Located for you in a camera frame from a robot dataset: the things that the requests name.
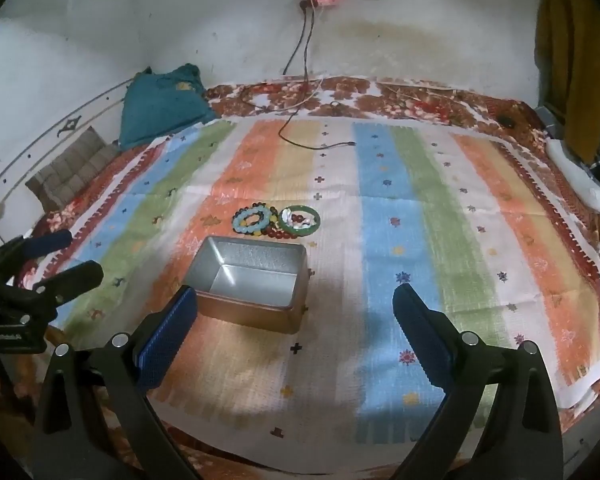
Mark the green jade bangle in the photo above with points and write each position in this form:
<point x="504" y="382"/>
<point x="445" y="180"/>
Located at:
<point x="300" y="231"/>

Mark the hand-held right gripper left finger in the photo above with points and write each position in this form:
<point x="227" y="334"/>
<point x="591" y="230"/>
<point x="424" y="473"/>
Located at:
<point x="167" y="340"/>

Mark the grey striped cushion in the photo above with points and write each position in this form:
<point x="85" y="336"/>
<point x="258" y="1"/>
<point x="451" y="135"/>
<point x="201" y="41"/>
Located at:
<point x="75" y="160"/>

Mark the metal tin box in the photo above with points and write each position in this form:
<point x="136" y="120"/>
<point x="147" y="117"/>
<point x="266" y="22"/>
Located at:
<point x="260" y="280"/>

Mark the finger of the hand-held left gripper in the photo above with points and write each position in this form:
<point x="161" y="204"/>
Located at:
<point x="50" y="241"/>
<point x="77" y="275"/>

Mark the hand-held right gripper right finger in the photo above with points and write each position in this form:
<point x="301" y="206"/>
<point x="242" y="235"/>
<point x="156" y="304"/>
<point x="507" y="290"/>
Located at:
<point x="425" y="340"/>

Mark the striped colourful mat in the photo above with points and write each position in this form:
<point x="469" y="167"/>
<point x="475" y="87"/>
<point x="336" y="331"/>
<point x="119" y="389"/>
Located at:
<point x="380" y="240"/>

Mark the teal pillow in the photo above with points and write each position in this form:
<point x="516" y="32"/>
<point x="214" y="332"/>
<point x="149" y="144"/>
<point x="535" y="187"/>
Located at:
<point x="160" y="105"/>

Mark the yellow hanging cloth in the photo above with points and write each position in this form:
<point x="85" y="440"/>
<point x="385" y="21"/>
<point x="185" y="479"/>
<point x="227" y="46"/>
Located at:
<point x="575" y="60"/>

